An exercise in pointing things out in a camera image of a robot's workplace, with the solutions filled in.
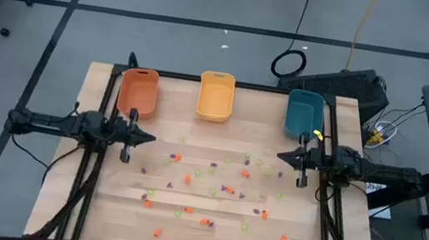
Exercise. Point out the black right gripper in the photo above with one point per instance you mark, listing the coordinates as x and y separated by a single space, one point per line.
304 160

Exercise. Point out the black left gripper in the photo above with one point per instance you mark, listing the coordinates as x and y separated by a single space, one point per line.
130 135

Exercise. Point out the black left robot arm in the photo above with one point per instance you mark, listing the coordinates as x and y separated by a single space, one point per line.
50 122

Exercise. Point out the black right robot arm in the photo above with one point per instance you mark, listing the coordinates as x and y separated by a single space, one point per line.
379 172

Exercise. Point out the yellow tape tag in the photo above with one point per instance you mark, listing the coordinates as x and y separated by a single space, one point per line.
317 134

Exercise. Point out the teal plastic bin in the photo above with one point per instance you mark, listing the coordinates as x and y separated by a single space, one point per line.
303 113

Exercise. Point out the orange plastic bin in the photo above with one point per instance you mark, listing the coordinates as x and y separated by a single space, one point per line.
138 90

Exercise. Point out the yellow plastic bin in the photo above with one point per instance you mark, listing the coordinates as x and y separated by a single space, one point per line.
216 97

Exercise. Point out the white power strip yellow plugs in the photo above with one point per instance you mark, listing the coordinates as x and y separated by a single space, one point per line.
376 137

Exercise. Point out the orange caterpillar toy left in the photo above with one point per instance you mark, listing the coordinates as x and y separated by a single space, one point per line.
188 210

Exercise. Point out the orange caterpillar toy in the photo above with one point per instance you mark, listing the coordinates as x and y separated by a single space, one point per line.
188 210
204 221

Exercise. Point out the black keyboard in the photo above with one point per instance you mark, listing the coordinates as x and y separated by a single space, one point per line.
341 85

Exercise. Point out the white paper sheet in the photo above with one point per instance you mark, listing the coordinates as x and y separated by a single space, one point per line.
382 212

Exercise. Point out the orange caterpillar toy centre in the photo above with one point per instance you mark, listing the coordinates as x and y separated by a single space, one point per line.
204 221

